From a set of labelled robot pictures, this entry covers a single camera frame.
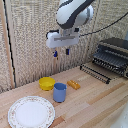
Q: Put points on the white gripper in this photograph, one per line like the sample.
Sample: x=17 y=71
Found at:
x=63 y=38

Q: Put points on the orange bread loaf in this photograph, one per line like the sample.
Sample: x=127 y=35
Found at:
x=73 y=84

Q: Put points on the yellow bowl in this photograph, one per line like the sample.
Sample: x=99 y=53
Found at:
x=46 y=83

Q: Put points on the blue cup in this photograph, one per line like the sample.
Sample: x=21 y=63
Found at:
x=59 y=92

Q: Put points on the black toaster oven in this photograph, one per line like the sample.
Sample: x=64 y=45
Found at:
x=111 y=56

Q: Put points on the white floral rim plate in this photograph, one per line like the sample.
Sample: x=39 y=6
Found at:
x=31 y=112

